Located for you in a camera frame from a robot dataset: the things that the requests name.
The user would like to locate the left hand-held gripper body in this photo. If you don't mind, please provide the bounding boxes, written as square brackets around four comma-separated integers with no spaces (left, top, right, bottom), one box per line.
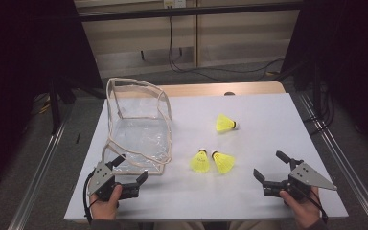
[87,161,140,201]

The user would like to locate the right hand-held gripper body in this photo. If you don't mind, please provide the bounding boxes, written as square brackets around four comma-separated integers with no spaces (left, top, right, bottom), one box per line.
[263,162,338,201]

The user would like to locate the clear plastic bag beige trim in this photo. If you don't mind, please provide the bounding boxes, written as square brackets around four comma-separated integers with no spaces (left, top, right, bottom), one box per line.
[101,77,173,176]

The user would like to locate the yellow shuttlecock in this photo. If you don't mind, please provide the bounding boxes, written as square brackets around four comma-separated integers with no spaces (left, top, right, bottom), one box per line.
[215,113,240,133]
[190,148,211,174]
[211,150,237,175]

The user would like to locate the person's right hand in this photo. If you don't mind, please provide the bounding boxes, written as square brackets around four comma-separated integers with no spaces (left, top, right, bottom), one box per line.
[279,186,322,229]

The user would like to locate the person's left hand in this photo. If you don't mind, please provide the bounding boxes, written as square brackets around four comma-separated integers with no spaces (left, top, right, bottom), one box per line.
[89,184,124,220]

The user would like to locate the white table board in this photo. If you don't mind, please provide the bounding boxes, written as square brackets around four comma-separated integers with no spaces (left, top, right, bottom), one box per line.
[63,93,349,222]

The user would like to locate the black metal stand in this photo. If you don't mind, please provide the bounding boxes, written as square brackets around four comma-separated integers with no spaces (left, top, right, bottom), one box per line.
[49,76,78,135]

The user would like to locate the wooden table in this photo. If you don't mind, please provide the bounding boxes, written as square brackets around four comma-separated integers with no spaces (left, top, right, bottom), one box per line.
[106,80,287,98]

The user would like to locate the dark curtain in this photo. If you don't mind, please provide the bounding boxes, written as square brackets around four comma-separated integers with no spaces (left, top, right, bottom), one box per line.
[0,0,104,199]
[281,0,368,157]

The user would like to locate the black horizontal bar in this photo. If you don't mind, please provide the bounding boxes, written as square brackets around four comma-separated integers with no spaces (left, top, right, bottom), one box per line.
[76,2,305,23]

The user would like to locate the left hand-held gripper black cable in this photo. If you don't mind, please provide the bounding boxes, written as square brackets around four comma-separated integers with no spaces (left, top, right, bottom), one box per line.
[81,170,98,224]

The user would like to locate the hand-held gripper black cable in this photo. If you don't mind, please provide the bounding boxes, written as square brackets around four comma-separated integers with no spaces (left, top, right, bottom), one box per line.
[295,185,330,224]
[81,170,98,224]

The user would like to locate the metal floor rail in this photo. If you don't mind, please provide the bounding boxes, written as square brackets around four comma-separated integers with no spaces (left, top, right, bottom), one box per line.
[8,104,75,230]
[298,92,368,230]

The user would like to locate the right hand-held gripper black cable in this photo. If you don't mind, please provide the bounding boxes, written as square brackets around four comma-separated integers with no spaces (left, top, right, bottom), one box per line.
[295,185,330,224]

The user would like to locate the black floor cables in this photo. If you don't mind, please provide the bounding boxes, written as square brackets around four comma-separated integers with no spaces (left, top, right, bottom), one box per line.
[303,82,336,137]

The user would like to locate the yellow floor cable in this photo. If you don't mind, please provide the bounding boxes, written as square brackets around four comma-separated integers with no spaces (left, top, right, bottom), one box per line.
[32,92,52,116]

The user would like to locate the black hanging wall cable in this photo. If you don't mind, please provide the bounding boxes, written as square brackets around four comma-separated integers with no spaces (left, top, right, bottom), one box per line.
[168,15,286,82]

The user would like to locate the white wall socket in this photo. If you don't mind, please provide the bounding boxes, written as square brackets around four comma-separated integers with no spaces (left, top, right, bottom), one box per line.
[163,0,187,9]

